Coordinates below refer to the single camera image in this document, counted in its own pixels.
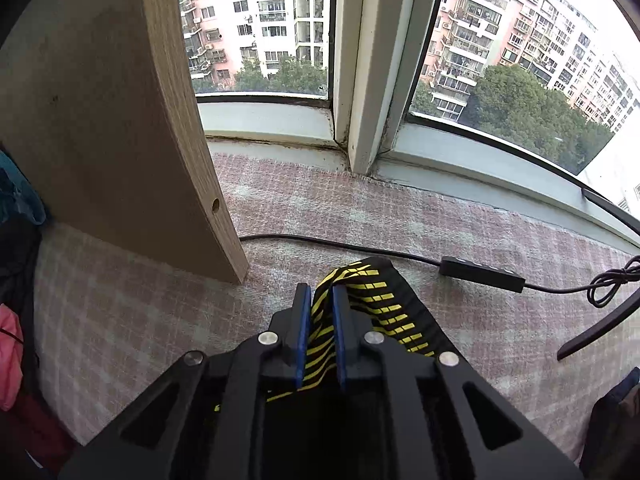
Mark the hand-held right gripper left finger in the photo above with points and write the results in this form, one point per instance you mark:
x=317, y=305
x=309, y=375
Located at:
x=300, y=340

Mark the blue garment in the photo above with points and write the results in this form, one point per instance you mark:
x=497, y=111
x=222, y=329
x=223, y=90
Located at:
x=17, y=195

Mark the large wooden board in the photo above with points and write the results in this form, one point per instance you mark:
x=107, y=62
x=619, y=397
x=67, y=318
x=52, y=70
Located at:
x=100, y=135

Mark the pink plaid mat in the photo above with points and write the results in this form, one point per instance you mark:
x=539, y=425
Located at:
x=150, y=300

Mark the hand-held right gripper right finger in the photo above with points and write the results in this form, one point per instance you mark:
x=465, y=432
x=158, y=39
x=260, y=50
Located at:
x=341, y=340

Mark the white window frame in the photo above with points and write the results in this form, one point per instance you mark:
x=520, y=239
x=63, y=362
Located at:
x=360, y=85

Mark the black folded garment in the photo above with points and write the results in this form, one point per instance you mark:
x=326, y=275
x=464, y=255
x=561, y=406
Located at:
x=612, y=435

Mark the black yellow striped garment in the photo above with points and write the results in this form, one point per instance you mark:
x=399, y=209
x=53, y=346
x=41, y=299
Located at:
x=390, y=300

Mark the dark cloth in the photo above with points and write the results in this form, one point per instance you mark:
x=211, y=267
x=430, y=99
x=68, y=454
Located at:
x=20, y=270

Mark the pink garment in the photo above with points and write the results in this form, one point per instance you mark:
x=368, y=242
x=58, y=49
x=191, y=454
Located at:
x=10, y=355

